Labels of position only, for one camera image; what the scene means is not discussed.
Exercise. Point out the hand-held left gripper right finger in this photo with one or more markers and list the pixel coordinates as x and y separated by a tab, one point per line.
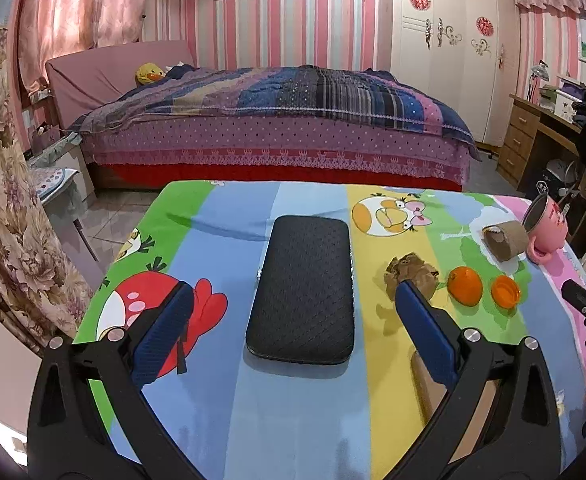
425	330

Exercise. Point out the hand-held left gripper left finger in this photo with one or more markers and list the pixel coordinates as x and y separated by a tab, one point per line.
165	330

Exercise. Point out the crumpled brown paper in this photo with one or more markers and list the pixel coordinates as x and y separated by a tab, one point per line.
413	272

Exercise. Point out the orange fruit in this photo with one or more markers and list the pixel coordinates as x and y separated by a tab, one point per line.
465	285

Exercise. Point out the pink mug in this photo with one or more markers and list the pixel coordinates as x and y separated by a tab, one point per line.
548	230

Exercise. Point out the orange plastic cap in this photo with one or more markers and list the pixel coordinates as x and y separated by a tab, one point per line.
505	291

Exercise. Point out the cardboard tube roll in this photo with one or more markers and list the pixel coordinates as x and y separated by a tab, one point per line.
505	242

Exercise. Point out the appliance under desk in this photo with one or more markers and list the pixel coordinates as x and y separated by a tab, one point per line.
558	175

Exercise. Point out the cartoon bird printed tablecloth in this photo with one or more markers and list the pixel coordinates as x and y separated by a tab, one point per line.
213	220

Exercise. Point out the black textured case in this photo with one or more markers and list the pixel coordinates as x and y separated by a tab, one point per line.
303	290

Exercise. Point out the wooden desk with drawers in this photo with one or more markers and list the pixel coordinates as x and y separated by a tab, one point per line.
520	135

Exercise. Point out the white box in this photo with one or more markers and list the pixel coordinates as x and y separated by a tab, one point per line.
565	100

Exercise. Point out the chair with cushion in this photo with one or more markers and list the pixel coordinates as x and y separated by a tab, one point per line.
55	180

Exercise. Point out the desk lamp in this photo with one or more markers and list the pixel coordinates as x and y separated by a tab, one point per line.
538	75

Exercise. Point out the bed with pink headboard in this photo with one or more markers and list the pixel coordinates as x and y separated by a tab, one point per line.
273	145

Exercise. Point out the white wardrobe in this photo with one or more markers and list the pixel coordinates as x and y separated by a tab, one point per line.
453	70

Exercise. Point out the yellow duck plush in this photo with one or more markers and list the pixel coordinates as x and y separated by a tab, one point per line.
149	74

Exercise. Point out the plaid patchwork blanket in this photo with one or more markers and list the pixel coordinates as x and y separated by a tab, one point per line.
298	92

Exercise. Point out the pink window curtain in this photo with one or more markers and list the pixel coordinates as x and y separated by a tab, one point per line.
73	15

